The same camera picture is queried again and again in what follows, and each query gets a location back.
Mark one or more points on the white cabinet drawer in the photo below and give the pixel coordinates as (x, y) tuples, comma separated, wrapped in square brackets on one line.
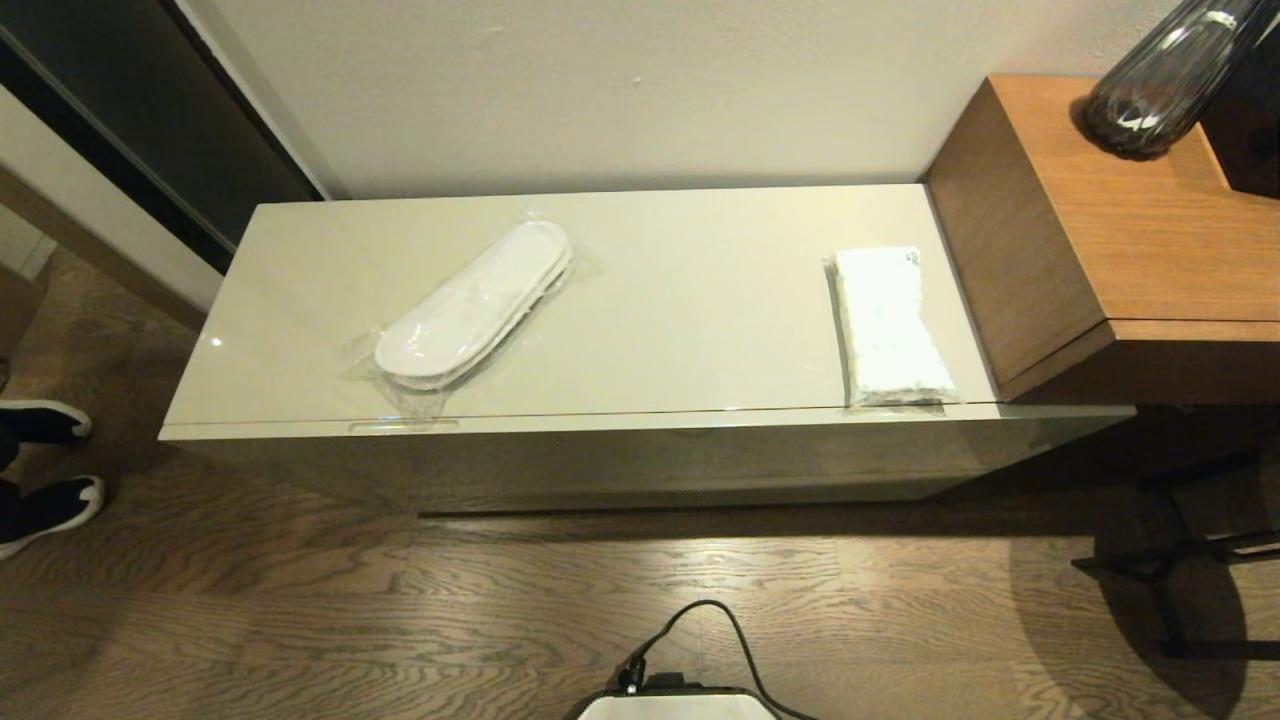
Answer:
[(650, 465)]

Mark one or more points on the packaged white slippers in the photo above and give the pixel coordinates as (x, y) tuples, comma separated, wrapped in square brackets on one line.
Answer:
[(470, 310)]

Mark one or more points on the blue patterned tissue pack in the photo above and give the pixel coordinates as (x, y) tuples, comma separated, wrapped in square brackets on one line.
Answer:
[(890, 330)]

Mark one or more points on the white glossy cabinet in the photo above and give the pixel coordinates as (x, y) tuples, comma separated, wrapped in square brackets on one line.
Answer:
[(700, 320)]

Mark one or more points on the brown wooden side table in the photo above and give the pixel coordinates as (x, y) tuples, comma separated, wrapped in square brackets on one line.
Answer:
[(1100, 200)]

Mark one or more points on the dark ribbed glass vase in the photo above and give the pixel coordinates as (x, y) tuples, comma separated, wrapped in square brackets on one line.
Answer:
[(1150, 100)]

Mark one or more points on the dark door panel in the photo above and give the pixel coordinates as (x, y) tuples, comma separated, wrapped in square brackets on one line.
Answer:
[(120, 90)]

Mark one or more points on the black white-soled shoe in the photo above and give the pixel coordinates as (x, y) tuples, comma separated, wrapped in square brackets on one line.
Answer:
[(45, 420), (55, 505)]

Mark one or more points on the black box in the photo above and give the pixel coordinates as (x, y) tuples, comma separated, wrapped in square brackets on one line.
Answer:
[(1255, 140)]

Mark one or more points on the grey wood-trimmed door frame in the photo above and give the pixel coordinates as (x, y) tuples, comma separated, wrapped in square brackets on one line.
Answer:
[(60, 175)]

